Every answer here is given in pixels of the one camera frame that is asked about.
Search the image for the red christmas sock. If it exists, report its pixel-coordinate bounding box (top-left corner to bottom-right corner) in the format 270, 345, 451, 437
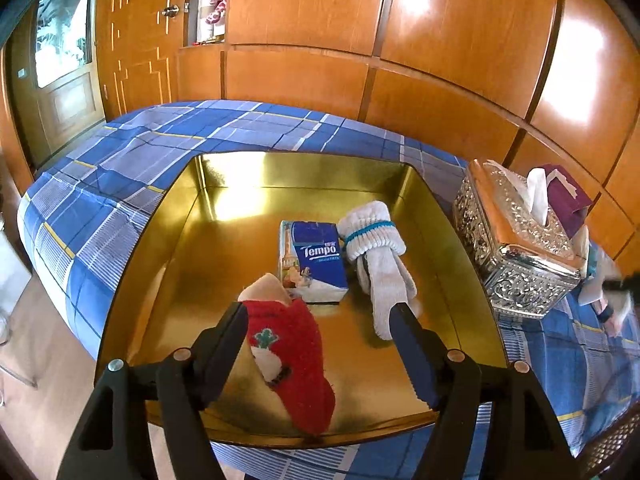
238, 273, 335, 437

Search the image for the silver ornate tissue box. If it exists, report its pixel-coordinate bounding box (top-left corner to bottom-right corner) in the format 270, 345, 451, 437
452, 159, 589, 318

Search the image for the blue plaid tablecloth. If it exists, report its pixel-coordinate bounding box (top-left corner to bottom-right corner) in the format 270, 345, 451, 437
18, 101, 639, 452

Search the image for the gold metal tray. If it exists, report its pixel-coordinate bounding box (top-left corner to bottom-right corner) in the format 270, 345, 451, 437
96, 152, 506, 448

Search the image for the purple cardboard box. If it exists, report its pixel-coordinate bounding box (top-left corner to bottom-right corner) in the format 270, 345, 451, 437
542, 164, 592, 238

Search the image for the white rolled sock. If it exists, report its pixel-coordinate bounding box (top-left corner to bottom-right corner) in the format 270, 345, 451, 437
336, 200, 421, 340

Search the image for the blue Tempo tissue pack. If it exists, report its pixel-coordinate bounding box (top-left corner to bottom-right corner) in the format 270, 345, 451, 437
279, 220, 348, 304

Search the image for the wooden door with window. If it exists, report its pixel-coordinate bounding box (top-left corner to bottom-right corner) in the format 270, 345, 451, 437
6, 0, 104, 169

